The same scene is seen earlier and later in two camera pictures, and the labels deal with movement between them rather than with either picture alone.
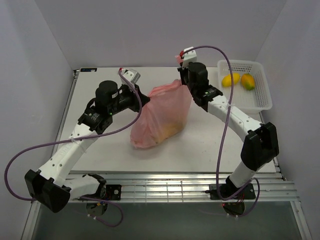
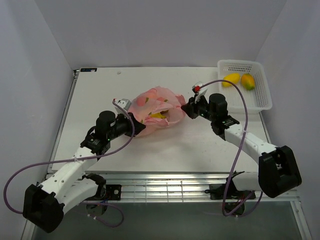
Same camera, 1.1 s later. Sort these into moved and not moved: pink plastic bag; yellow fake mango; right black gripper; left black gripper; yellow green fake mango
Moved: right black gripper; pink plastic bag; left black gripper
Not moved: yellow fake mango; yellow green fake mango
